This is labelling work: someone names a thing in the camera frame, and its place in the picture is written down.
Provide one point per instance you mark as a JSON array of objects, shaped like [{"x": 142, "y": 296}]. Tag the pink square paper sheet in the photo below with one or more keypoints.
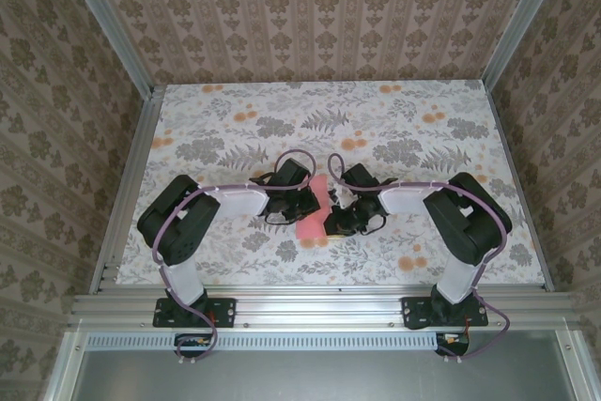
[{"x": 310, "y": 229}]

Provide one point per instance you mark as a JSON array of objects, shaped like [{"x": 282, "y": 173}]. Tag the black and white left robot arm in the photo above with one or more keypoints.
[{"x": 239, "y": 201}]

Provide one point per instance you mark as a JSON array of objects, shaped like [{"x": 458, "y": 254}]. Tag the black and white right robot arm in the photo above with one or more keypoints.
[{"x": 404, "y": 199}]

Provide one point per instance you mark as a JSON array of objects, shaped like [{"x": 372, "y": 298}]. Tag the floral patterned table cover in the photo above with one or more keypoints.
[{"x": 375, "y": 105}]

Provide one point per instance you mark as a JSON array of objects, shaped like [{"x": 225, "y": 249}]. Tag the grey metal tray panel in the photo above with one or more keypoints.
[{"x": 319, "y": 377}]

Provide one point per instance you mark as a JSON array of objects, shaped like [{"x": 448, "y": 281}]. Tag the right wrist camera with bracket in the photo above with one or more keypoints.
[{"x": 342, "y": 196}]

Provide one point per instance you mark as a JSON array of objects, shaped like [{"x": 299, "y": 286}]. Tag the aluminium mounting rail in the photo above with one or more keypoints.
[{"x": 319, "y": 309}]

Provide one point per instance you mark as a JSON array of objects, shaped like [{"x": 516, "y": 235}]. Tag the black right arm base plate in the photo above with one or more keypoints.
[{"x": 411, "y": 312}]

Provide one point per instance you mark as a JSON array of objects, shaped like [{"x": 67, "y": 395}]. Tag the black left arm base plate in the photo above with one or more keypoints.
[{"x": 227, "y": 312}]

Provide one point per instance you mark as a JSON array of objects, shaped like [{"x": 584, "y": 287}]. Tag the aluminium table side rail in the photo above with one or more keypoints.
[
  {"x": 127, "y": 185},
  {"x": 506, "y": 138}
]

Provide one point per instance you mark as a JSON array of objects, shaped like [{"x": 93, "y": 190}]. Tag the aluminium frame post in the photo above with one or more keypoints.
[
  {"x": 109, "y": 20},
  {"x": 523, "y": 20}
]

